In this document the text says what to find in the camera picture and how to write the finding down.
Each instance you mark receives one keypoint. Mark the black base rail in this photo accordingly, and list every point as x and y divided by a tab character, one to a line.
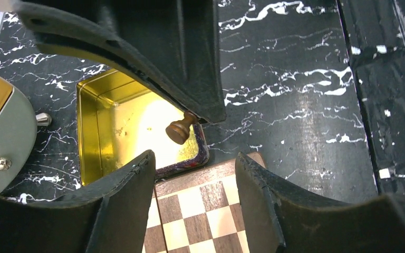
375	36

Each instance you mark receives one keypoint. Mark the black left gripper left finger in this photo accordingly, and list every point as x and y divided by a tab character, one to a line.
121	202

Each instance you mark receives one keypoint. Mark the wooden chess board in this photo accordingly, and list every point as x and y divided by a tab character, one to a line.
197	212

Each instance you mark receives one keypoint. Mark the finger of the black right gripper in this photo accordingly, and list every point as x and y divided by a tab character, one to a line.
171	47

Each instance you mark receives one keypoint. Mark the gold tin with dark pieces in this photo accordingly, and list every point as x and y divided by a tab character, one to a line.
118	118

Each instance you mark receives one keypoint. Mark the round pastel drawer cabinet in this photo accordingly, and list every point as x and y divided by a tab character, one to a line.
18	131

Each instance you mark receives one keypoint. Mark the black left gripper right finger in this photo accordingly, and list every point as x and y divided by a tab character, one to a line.
280	216

